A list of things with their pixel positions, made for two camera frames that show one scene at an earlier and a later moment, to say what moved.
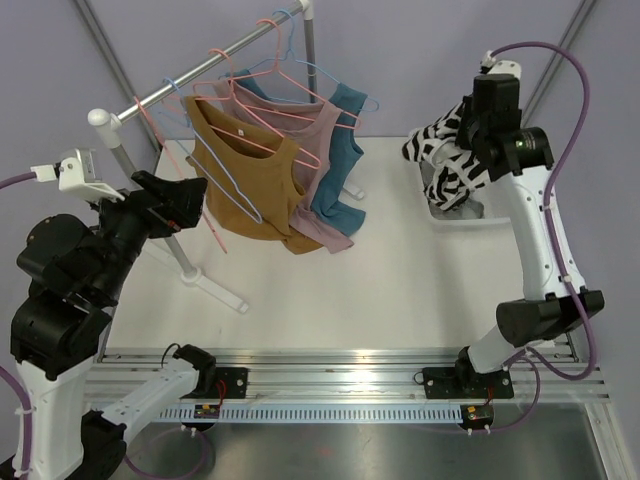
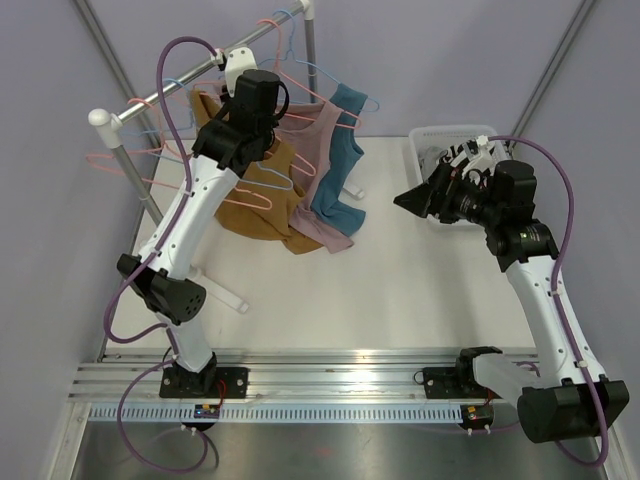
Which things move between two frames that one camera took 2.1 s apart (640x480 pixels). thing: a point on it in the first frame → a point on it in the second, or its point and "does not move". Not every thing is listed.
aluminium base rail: x=343 y=374 does not move
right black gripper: x=470 y=134 → x=438 y=190
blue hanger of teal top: x=291 y=58 does not move
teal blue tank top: x=344 y=155 does not move
